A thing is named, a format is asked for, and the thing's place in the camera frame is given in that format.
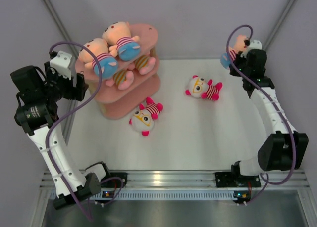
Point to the white slotted cable duct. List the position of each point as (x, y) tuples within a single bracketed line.
[(181, 194)]

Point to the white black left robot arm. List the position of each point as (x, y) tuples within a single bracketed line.
[(39, 91)]

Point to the peach boy plush blue pants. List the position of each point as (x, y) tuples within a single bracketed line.
[(118, 37)]

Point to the pink three-tier wooden shelf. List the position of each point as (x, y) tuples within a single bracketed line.
[(114, 103)]

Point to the peach boy plush blue shorts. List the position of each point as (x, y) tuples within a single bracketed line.
[(106, 57)]

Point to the grey aluminium frame post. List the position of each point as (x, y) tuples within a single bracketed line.
[(286, 10)]

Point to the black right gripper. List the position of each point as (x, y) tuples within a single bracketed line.
[(232, 70)]

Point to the peach boy plush striped shirt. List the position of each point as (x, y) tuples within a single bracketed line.
[(242, 42)]

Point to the white panda plush pink limbs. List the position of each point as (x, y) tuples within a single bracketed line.
[(143, 119)]

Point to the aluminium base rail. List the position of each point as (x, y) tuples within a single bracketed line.
[(201, 179)]

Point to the grey left frame post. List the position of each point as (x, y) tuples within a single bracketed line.
[(56, 19)]

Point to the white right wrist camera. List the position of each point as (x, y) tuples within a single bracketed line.
[(254, 44)]

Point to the white panda plush yellow glasses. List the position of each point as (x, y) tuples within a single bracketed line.
[(198, 87)]

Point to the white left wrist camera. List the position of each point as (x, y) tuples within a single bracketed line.
[(61, 63)]

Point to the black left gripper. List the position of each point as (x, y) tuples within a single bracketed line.
[(74, 93)]

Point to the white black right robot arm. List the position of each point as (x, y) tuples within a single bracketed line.
[(284, 147)]

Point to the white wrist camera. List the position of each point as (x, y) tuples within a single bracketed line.
[(254, 44), (61, 63)]

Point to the pink hippo plush striped shirt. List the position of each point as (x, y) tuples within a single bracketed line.
[(123, 79)]

